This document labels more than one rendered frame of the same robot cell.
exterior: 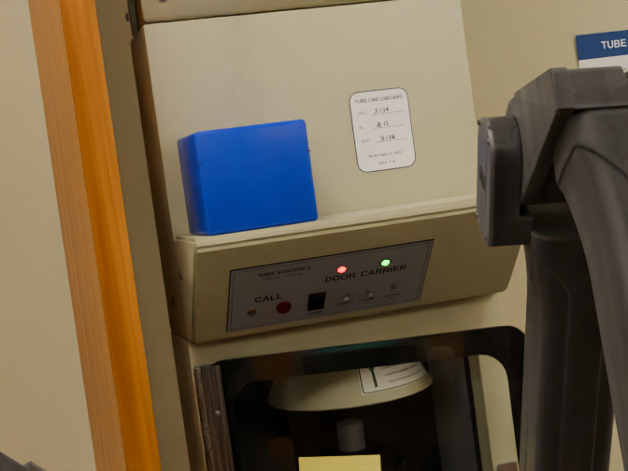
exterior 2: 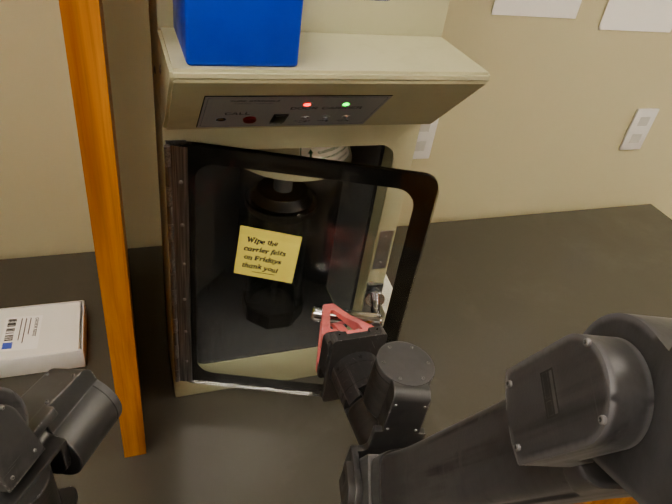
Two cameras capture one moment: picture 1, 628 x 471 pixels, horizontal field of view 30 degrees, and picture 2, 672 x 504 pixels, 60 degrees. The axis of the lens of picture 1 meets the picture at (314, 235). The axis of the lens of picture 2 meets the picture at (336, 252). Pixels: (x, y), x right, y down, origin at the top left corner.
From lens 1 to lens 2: 52 cm
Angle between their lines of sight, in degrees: 35
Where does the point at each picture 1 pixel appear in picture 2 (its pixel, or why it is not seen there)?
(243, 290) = (215, 107)
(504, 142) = (625, 426)
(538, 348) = (506, 479)
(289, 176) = (278, 20)
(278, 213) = (260, 55)
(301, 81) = not seen: outside the picture
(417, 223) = (384, 85)
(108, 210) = (82, 16)
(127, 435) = (95, 216)
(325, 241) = (299, 87)
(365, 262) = (329, 102)
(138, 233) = not seen: outside the picture
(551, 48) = not seen: outside the picture
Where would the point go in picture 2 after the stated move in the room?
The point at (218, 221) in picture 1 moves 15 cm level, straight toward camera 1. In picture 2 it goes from (198, 54) to (188, 133)
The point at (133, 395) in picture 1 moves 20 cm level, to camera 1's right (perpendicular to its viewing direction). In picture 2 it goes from (101, 187) to (307, 203)
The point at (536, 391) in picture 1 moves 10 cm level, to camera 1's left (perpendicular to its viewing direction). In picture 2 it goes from (482, 485) to (305, 483)
